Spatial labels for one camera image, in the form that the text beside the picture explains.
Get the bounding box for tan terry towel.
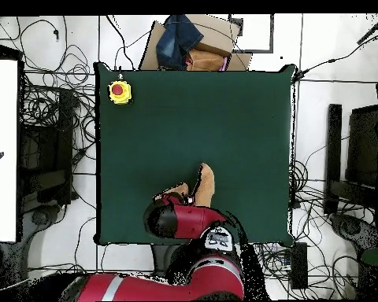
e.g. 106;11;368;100
153;162;216;208

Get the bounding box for dark green tablecloth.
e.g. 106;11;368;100
93;61;298;248

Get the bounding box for yellow emergency stop button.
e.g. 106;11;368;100
107;79;134;105

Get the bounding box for tan towel in box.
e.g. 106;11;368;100
186;48;229;72

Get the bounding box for black equipment stand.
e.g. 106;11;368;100
18;87;80;212

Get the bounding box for blue denim jeans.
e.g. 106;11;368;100
155;13;205;71

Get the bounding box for brown cardboard box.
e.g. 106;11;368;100
138;13;254;72

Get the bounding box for long black bar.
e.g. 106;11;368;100
323;103;343;216

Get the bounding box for black power strip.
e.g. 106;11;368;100
290;241;309;290

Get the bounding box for black panel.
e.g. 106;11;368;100
346;105;378;190

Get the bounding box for white desk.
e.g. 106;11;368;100
0;59;19;243

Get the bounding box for dark rod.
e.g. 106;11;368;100
356;13;378;45

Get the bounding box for dark square frame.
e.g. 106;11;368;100
228;13;275;53

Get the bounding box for black cable with connector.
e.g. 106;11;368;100
291;29;378;83

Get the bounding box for black pedestal leg with knob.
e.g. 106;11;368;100
21;204;67;243
330;213;378;252

